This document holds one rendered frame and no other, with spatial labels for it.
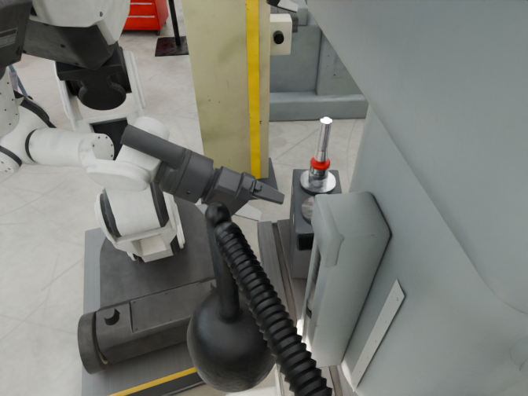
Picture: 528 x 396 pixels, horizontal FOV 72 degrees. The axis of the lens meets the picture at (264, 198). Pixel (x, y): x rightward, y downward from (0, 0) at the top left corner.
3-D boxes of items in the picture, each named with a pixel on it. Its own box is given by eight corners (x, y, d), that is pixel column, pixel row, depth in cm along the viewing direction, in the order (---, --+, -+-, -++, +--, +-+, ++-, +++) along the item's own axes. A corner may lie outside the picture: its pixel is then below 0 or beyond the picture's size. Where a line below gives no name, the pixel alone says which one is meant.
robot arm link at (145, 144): (170, 203, 68) (109, 179, 64) (188, 155, 72) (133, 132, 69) (184, 180, 58) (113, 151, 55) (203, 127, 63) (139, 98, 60)
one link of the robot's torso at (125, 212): (113, 227, 107) (60, 60, 90) (173, 213, 111) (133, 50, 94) (108, 250, 93) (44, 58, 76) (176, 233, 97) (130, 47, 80)
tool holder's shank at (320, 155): (311, 160, 86) (316, 120, 78) (320, 155, 88) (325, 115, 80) (321, 166, 85) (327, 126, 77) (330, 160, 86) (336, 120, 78)
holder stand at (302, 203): (290, 278, 94) (295, 229, 79) (289, 215, 109) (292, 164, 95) (337, 280, 93) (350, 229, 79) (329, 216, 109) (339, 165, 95)
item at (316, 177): (304, 180, 91) (306, 163, 87) (317, 171, 93) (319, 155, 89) (318, 189, 88) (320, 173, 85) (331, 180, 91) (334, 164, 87)
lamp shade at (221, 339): (180, 326, 31) (166, 288, 27) (255, 294, 34) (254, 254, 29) (209, 410, 27) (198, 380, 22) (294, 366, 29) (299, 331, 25)
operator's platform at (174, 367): (110, 277, 200) (84, 230, 171) (229, 246, 215) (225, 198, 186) (115, 434, 147) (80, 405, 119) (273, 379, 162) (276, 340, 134)
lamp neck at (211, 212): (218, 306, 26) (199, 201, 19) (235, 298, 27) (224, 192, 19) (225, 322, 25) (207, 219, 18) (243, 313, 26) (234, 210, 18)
